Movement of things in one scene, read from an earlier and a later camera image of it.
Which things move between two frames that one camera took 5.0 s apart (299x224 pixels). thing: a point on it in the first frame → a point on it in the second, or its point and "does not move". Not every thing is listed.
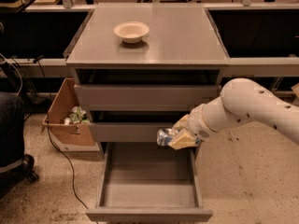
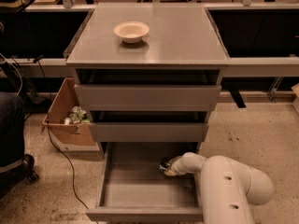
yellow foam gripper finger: x=183 y=122 → x=173 y=160
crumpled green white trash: x=77 y=117 does not move
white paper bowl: x=132 y=32 does not move
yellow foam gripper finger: x=183 y=140 → x=170 y=173
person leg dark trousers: x=12 y=122 does not move
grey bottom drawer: x=149 y=182 does not move
